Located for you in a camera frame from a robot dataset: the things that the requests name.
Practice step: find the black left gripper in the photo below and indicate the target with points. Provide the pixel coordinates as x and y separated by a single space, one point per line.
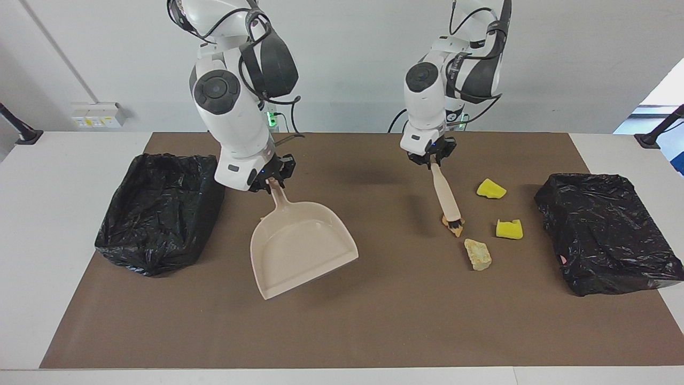
435 152

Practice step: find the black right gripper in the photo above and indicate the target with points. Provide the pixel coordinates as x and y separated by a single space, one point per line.
278 167

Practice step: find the beige hand brush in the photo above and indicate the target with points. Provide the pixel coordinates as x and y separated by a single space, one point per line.
446 198

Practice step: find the orange striped croissant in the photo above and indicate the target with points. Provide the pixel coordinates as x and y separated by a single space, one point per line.
444 220

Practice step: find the yellow wedge sponge piece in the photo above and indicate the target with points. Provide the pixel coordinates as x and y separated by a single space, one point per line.
490 189

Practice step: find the beige plastic dustpan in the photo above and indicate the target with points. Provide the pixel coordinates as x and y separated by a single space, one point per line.
299 246

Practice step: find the yellow notched sponge piece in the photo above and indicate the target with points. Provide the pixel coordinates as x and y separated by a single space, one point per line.
508 230

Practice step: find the pale bread chunk large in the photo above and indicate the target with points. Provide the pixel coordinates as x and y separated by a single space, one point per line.
477 254

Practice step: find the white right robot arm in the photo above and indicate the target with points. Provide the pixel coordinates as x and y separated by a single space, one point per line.
235 117

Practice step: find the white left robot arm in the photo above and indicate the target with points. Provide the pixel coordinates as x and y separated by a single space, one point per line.
425 107

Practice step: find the black bag lined bin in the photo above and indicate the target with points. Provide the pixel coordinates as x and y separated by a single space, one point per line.
160 214

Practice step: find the black bag bin pink spot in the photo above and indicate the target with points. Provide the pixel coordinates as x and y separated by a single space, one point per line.
604 235

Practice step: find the brown table mat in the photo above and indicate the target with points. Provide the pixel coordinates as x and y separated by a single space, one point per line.
342 342

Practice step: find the black clamp stand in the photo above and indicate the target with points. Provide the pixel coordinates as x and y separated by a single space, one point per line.
26 136
649 140

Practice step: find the bright window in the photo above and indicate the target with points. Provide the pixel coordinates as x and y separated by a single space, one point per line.
668 91

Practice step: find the white wall socket box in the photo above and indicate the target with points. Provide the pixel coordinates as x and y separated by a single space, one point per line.
99 115

